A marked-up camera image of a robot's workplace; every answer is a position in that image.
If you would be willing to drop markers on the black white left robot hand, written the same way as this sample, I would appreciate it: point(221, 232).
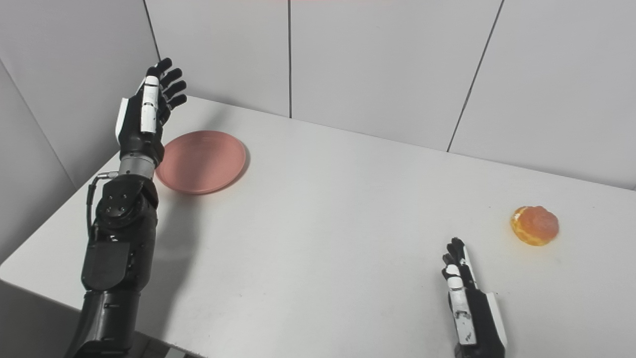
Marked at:
point(141, 124)

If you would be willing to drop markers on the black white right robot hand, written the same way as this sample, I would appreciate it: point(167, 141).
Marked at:
point(474, 313)

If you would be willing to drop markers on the pink round plate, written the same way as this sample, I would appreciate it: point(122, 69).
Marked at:
point(201, 161)

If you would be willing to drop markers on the orange cream puff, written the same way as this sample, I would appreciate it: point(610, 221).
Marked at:
point(535, 224)

